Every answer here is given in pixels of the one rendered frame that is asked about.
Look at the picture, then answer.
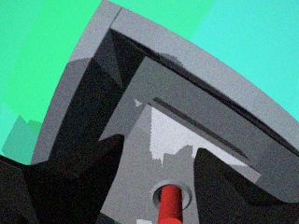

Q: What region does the red peg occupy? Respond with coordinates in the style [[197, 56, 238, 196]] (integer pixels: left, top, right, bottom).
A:
[[157, 186, 183, 224]]

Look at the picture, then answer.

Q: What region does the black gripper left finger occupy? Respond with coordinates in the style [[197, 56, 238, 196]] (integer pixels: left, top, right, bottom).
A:
[[0, 133, 124, 224]]

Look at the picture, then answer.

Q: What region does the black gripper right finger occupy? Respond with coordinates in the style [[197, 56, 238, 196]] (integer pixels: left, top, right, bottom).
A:
[[193, 147, 299, 224]]

